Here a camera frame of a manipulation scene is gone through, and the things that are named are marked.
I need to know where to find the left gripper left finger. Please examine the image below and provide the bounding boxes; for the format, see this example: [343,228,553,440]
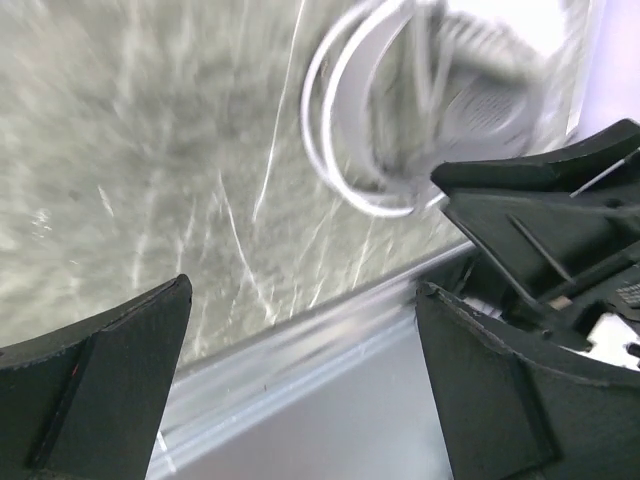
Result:
[1,274,192,479]

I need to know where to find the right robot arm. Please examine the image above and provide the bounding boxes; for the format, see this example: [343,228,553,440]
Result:
[431,119,639,370]

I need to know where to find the front aluminium rail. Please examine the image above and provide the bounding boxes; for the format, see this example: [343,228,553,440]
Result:
[147,241,473,479]

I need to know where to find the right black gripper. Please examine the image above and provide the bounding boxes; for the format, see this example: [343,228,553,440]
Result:
[431,119,639,330]

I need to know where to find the white headphones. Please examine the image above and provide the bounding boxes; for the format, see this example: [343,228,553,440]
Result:
[301,0,591,219]

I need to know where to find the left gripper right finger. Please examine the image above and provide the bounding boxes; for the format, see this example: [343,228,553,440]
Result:
[416,283,639,479]

